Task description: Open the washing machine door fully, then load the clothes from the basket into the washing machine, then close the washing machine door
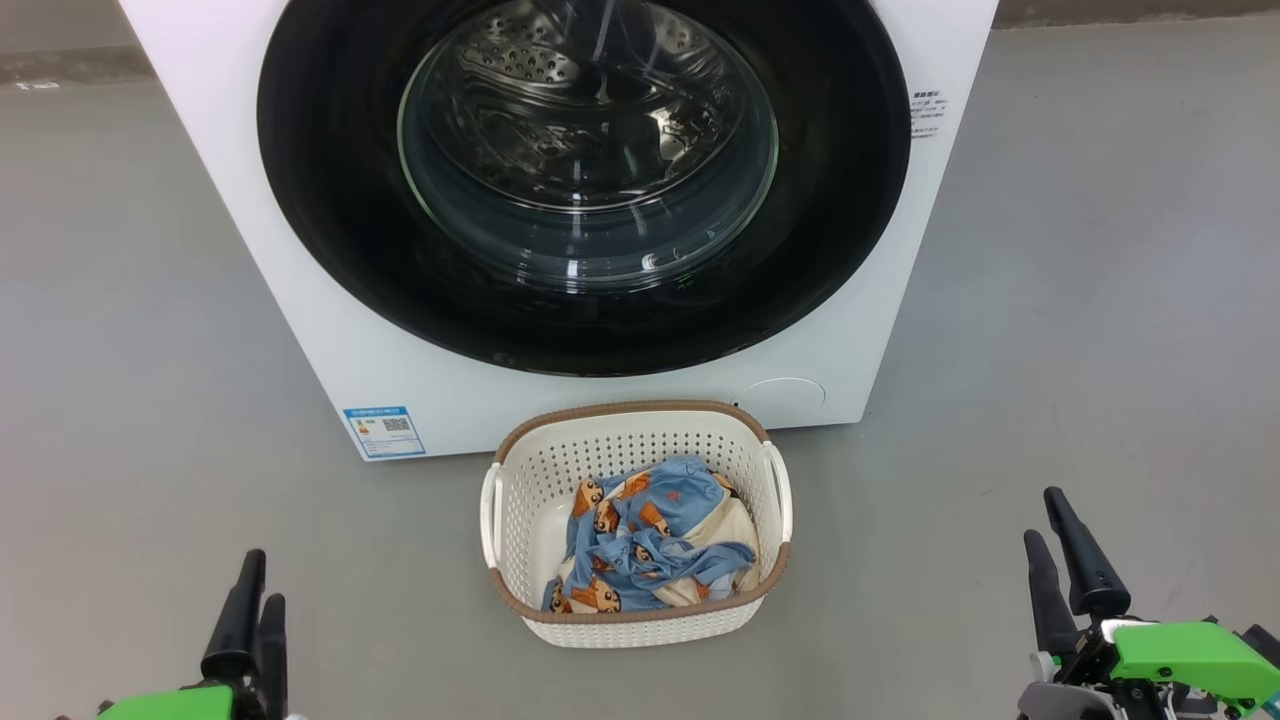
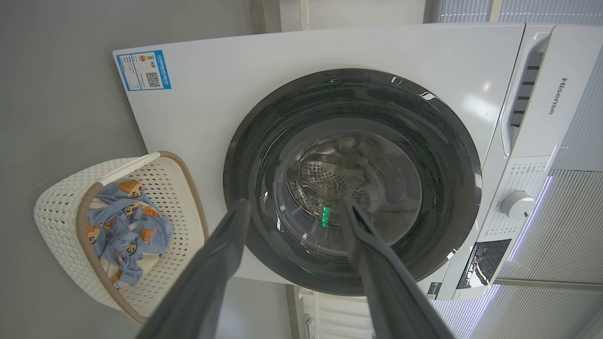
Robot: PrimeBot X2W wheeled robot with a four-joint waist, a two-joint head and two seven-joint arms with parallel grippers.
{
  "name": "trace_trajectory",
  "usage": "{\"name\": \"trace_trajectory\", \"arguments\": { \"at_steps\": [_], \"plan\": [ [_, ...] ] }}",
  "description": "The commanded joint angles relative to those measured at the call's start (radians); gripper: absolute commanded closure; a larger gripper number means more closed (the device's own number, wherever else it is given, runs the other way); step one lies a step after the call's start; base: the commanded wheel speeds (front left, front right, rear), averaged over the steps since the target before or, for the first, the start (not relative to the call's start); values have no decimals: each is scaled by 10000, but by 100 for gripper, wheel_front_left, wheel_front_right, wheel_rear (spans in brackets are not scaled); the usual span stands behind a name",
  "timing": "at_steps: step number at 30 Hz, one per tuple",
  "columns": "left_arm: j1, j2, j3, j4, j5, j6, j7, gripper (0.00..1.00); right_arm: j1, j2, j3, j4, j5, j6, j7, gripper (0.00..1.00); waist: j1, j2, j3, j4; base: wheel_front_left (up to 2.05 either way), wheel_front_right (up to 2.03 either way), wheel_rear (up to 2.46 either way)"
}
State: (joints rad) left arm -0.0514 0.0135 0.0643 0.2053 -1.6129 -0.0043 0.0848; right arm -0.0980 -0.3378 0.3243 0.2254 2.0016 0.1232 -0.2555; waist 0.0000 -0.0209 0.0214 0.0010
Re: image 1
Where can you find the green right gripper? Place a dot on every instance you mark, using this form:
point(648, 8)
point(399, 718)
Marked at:
point(1180, 655)

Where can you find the black printed text label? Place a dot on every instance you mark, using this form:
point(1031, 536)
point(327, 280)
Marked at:
point(927, 112)

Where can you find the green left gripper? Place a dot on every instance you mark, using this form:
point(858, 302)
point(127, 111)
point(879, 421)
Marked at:
point(180, 705)

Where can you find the cream cartoon print garment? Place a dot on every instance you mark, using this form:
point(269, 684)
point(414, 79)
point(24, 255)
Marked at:
point(728, 525)

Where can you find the blue cartoon print garment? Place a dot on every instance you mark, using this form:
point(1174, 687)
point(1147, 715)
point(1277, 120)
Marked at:
point(650, 545)

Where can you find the blue energy label sticker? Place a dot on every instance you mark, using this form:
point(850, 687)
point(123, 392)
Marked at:
point(385, 432)

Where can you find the round white filter cover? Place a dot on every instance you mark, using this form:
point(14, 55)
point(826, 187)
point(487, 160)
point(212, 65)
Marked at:
point(782, 395)

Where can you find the white front-load washing machine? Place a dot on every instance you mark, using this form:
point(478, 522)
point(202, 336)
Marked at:
point(300, 330)

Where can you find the cream basket with brown rim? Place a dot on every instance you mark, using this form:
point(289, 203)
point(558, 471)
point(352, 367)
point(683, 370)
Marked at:
point(620, 430)

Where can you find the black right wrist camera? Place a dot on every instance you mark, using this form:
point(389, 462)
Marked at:
point(1265, 645)

